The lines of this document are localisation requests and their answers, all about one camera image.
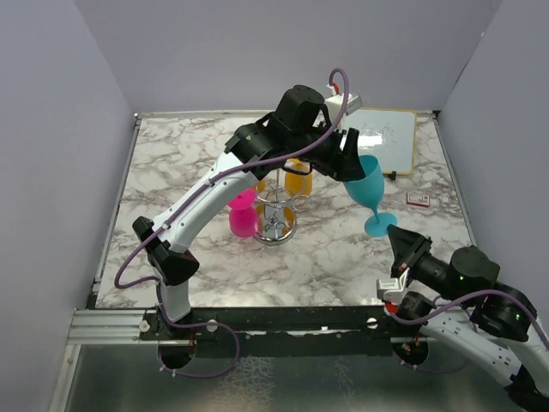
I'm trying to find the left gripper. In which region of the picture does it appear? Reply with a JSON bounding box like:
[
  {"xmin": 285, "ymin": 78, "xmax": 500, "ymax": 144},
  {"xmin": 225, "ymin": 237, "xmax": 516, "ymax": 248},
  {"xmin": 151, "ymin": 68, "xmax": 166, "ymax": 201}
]
[{"xmin": 288, "ymin": 118, "xmax": 365, "ymax": 181}]

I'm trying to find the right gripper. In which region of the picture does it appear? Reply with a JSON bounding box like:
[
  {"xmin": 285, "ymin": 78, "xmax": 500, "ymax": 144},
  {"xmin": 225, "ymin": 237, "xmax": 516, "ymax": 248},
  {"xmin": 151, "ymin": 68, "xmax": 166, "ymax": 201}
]
[{"xmin": 387, "ymin": 221, "xmax": 470, "ymax": 306}]

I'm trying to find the blue wine glass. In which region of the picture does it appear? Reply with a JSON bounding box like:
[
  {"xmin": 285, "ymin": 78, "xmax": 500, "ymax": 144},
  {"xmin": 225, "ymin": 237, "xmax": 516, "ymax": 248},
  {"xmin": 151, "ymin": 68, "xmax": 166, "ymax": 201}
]
[{"xmin": 344, "ymin": 154, "xmax": 398, "ymax": 237}]

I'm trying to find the yellow wine glass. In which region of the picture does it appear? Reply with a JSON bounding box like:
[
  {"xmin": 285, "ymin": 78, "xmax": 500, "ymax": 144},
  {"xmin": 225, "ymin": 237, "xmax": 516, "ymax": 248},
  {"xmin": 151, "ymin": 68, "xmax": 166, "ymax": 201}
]
[
  {"xmin": 255, "ymin": 179, "xmax": 267, "ymax": 195},
  {"xmin": 284, "ymin": 159, "xmax": 313, "ymax": 197}
]

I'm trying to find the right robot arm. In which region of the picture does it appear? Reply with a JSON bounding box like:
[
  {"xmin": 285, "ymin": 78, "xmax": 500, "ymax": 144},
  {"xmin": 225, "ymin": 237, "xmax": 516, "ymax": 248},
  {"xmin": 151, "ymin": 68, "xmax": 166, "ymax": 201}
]
[{"xmin": 377, "ymin": 225, "xmax": 548, "ymax": 411}]

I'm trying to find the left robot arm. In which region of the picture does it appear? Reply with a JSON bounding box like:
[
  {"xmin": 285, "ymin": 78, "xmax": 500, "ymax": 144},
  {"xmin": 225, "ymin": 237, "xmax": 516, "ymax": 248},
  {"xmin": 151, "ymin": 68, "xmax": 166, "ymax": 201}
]
[{"xmin": 133, "ymin": 85, "xmax": 365, "ymax": 339}]

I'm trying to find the chrome wine glass rack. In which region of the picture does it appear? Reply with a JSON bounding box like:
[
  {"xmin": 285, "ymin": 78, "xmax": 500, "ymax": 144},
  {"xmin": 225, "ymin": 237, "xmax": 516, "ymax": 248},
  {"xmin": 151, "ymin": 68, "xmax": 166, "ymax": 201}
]
[{"xmin": 254, "ymin": 169, "xmax": 309, "ymax": 246}]

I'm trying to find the pink wine glass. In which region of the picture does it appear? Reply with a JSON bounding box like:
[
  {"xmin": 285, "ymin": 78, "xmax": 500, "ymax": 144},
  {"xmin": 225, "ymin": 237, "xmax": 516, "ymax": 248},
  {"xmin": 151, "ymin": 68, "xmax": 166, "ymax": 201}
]
[{"xmin": 228, "ymin": 187, "xmax": 258, "ymax": 238}]

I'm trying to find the red white eraser card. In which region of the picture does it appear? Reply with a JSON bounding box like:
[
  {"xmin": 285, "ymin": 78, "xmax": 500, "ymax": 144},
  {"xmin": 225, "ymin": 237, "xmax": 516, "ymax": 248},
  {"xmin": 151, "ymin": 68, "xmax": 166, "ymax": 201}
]
[{"xmin": 407, "ymin": 193, "xmax": 430, "ymax": 208}]

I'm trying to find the yellow framed whiteboard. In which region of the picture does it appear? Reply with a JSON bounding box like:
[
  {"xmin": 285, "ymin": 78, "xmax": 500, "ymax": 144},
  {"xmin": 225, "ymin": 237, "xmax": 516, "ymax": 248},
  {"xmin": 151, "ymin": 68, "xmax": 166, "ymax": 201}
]
[{"xmin": 343, "ymin": 107, "xmax": 417, "ymax": 175}]

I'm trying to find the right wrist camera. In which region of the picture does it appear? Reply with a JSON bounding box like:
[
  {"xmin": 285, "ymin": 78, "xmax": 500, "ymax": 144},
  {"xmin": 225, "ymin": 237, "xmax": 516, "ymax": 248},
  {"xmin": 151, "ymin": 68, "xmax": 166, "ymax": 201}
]
[{"xmin": 376, "ymin": 268, "xmax": 410, "ymax": 306}]

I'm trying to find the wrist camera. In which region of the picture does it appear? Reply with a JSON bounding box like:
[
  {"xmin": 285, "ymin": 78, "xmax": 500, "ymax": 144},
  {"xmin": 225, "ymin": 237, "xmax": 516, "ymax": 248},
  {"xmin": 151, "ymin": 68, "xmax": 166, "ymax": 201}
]
[
  {"xmin": 323, "ymin": 83, "xmax": 364, "ymax": 130},
  {"xmin": 376, "ymin": 268, "xmax": 410, "ymax": 306}
]

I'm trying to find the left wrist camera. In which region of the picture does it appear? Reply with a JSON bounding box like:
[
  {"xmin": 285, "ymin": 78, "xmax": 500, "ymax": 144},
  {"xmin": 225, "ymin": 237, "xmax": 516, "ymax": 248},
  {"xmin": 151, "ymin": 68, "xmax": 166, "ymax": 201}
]
[{"xmin": 323, "ymin": 83, "xmax": 364, "ymax": 130}]

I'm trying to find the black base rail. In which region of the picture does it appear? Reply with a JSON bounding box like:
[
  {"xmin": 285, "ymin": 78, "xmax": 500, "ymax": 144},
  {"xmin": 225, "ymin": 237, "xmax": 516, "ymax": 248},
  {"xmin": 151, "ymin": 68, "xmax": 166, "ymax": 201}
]
[{"xmin": 139, "ymin": 306, "xmax": 417, "ymax": 358}]

